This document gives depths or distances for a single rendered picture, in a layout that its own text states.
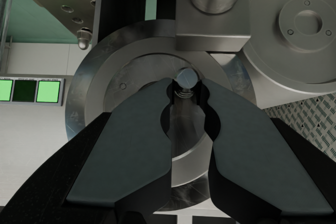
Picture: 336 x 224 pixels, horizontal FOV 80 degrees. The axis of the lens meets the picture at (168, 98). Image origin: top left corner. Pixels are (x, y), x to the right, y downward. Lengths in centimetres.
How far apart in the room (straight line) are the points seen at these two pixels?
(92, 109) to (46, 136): 42
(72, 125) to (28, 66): 349
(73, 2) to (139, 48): 32
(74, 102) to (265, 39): 16
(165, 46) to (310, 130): 21
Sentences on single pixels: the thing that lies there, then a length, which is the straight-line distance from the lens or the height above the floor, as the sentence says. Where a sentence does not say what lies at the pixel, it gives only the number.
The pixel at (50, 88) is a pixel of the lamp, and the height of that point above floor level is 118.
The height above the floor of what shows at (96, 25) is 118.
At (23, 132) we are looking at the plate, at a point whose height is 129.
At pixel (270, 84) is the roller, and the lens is 18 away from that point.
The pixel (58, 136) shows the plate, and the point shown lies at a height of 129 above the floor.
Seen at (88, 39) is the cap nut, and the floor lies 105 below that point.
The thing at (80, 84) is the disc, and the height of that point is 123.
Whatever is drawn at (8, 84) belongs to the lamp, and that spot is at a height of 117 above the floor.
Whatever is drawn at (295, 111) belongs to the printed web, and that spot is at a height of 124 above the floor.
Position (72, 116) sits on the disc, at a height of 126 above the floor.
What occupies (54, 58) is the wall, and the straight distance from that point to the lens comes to 348.
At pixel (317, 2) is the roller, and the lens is 22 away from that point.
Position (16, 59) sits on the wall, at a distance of 380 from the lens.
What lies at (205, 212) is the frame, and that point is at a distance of 53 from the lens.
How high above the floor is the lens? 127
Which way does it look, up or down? 9 degrees down
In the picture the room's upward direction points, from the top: 178 degrees counter-clockwise
